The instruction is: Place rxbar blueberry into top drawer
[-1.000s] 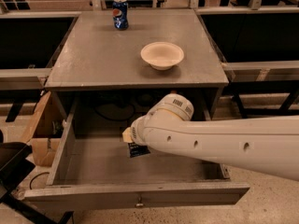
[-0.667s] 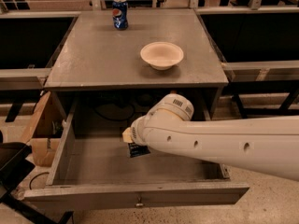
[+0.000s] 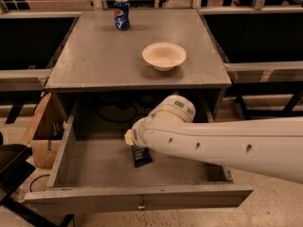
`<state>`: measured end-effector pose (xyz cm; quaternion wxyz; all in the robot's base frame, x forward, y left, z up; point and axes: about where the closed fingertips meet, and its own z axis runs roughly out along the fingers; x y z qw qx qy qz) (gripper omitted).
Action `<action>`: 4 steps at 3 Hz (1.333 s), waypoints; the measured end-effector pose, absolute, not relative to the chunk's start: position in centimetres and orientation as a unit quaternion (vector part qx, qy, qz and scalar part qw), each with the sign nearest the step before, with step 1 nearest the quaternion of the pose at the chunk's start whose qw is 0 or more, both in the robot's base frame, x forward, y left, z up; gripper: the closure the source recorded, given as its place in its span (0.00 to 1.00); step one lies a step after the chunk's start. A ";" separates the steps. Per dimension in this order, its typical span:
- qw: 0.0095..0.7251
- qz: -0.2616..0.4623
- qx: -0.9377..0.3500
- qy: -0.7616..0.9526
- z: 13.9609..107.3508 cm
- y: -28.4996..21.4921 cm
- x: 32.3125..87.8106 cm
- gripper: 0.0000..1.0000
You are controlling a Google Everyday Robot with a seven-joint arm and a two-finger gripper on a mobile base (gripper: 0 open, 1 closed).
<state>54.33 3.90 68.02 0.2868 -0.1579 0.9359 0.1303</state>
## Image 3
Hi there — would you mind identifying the white paper bowl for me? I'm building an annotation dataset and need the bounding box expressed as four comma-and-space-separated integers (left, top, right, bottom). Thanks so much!
142, 43, 187, 71

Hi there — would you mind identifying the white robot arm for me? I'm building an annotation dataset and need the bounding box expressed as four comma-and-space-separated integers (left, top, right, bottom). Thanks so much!
125, 95, 303, 183

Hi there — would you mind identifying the open grey top drawer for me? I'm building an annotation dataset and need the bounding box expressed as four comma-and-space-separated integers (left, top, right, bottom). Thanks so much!
25, 101, 253, 214

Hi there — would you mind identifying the black chair at left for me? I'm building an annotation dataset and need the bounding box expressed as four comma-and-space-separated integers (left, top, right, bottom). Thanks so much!
0, 134, 75, 227

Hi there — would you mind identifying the dark blue rxbar wrapper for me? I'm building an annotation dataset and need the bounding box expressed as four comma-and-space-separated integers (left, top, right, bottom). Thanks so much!
132, 146, 152, 167

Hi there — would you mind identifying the brown cardboard box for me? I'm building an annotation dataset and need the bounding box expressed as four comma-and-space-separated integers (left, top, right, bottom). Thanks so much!
21, 93, 66, 169

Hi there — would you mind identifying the black cable behind cabinet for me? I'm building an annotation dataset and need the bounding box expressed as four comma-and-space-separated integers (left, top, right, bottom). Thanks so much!
93, 93, 159, 124

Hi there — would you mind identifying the grey wooden cabinet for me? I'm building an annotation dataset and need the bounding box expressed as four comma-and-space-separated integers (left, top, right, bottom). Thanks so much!
45, 9, 231, 113

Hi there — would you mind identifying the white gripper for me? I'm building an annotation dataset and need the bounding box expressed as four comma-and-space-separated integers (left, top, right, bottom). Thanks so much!
124, 118, 147, 148

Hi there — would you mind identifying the blue pepsi can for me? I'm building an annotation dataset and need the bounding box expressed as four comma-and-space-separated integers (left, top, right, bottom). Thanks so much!
114, 0, 131, 30

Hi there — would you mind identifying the black stand leg right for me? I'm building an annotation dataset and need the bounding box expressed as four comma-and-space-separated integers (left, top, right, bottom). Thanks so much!
235, 96, 251, 120

